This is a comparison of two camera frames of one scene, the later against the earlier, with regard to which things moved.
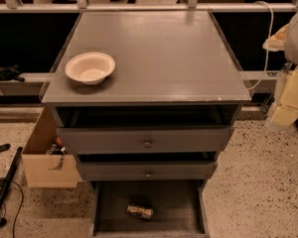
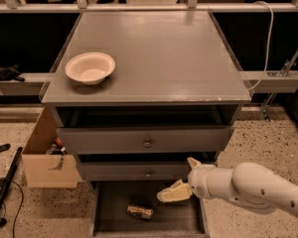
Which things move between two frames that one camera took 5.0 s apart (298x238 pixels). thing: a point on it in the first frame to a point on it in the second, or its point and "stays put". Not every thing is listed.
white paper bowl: [89, 67] stays put
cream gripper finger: [291, 95] to [180, 190]
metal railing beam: [144, 7] stays put
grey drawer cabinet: [149, 134] stays put
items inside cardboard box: [58, 148] stays put
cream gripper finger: [276, 42] to [192, 163]
